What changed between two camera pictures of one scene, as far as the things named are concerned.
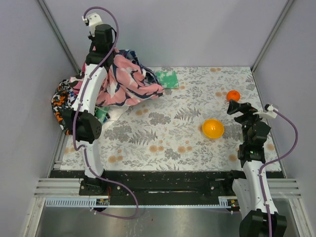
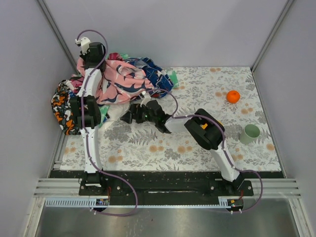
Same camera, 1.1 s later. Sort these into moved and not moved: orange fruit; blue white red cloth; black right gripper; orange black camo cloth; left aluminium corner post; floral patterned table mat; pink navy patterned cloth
Moved: black right gripper; blue white red cloth; pink navy patterned cloth
Not moved: orange fruit; orange black camo cloth; floral patterned table mat; left aluminium corner post
